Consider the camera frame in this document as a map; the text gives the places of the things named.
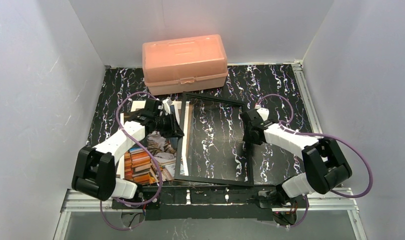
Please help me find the white mat board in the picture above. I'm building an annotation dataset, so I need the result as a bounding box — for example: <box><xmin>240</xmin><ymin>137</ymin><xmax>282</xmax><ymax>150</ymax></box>
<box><xmin>117</xmin><ymin>100</ymin><xmax>191</xmax><ymax>181</ymax></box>

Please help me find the pink plastic storage box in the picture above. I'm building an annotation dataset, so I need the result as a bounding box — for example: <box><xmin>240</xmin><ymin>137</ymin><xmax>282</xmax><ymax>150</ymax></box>
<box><xmin>142</xmin><ymin>34</ymin><xmax>229</xmax><ymax>96</ymax></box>

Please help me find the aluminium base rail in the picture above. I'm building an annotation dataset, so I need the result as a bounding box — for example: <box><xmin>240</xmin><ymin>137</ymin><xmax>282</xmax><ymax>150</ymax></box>
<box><xmin>54</xmin><ymin>185</ymin><xmax>367</xmax><ymax>240</ymax></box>

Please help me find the brown cardboard backing board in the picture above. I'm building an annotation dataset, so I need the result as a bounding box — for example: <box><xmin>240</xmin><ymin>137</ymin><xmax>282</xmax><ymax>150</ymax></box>
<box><xmin>187</xmin><ymin>103</ymin><xmax>194</xmax><ymax>132</ymax></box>

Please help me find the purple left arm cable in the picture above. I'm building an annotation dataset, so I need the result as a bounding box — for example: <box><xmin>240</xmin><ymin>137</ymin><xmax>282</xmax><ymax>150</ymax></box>
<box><xmin>99</xmin><ymin>91</ymin><xmax>164</xmax><ymax>232</ymax></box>

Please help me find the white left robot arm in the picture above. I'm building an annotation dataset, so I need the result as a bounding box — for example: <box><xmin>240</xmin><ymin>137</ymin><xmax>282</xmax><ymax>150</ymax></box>
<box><xmin>71</xmin><ymin>98</ymin><xmax>184</xmax><ymax>201</ymax></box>

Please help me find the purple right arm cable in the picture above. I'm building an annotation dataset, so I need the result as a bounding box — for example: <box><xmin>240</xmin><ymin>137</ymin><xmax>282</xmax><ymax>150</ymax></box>
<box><xmin>257</xmin><ymin>93</ymin><xmax>374</xmax><ymax>229</ymax></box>

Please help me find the cat photo print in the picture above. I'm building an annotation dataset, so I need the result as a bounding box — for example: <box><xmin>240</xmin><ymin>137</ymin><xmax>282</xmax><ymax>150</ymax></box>
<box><xmin>122</xmin><ymin>112</ymin><xmax>182</xmax><ymax>185</ymax></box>

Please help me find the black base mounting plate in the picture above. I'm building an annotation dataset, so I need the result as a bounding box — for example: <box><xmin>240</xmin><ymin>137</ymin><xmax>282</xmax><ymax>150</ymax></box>
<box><xmin>111</xmin><ymin>185</ymin><xmax>306</xmax><ymax>223</ymax></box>

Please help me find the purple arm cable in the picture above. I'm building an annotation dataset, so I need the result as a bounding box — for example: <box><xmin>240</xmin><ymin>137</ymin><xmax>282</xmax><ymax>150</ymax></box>
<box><xmin>257</xmin><ymin>93</ymin><xmax>374</xmax><ymax>229</ymax></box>
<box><xmin>99</xmin><ymin>91</ymin><xmax>164</xmax><ymax>232</ymax></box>

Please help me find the black picture frame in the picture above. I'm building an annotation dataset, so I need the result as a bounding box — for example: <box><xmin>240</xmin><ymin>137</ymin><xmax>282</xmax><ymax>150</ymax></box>
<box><xmin>174</xmin><ymin>92</ymin><xmax>254</xmax><ymax>187</ymax></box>

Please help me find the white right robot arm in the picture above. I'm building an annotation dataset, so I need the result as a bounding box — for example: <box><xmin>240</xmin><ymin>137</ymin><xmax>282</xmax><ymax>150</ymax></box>
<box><xmin>240</xmin><ymin>108</ymin><xmax>353</xmax><ymax>202</ymax></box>

